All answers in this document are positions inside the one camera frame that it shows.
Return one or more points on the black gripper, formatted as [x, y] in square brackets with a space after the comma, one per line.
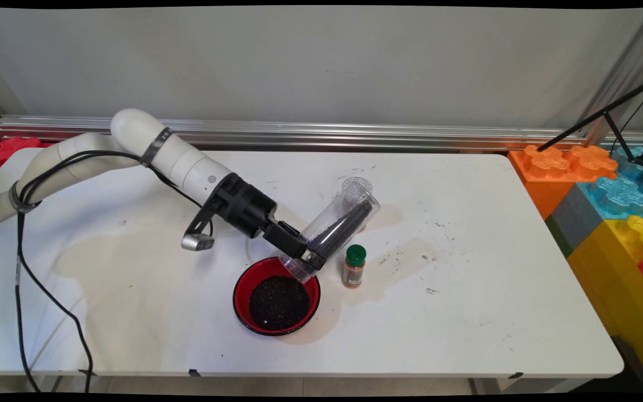
[246, 206]

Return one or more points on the clear plastic jar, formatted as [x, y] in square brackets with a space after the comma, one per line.
[349, 212]

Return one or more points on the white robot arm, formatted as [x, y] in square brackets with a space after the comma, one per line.
[187, 164]

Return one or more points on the black seeds heap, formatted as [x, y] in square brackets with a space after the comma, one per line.
[279, 304]

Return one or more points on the spice bottle green cap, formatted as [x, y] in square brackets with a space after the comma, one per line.
[354, 273]

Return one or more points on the red bowl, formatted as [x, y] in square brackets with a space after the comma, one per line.
[242, 301]

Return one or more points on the brown-filled jar silver lid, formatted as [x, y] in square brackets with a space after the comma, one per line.
[355, 182]

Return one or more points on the orange foam block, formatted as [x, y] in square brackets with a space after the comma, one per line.
[545, 184]

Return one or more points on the grey foam block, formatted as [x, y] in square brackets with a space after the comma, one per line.
[575, 220]

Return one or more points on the blue foam block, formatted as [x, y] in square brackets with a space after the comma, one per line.
[617, 198]

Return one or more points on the black tripod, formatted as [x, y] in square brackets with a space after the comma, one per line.
[600, 115]

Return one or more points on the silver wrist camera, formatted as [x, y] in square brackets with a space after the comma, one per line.
[197, 242]

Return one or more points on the aluminium wall rail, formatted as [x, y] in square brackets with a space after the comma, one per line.
[355, 134]

